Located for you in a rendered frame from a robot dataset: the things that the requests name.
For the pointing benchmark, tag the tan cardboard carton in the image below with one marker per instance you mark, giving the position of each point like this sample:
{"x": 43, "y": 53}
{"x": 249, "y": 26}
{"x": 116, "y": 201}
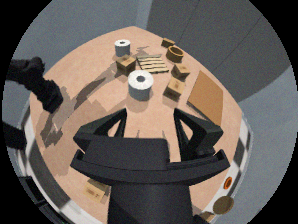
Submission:
{"x": 94, "y": 190}
{"x": 174, "y": 90}
{"x": 126, "y": 65}

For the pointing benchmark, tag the small square wooden pallet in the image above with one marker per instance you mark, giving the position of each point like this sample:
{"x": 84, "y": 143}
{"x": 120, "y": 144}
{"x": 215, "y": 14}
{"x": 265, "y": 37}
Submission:
{"x": 152, "y": 64}

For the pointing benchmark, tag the tan rectangular block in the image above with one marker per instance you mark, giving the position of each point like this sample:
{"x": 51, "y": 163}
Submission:
{"x": 166, "y": 43}

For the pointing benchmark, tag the brown cardboard carton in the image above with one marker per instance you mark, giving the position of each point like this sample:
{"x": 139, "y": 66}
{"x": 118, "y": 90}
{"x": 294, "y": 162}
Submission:
{"x": 180, "y": 71}

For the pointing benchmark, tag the brown open cylinder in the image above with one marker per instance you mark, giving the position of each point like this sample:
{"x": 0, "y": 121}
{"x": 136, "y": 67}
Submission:
{"x": 174, "y": 57}

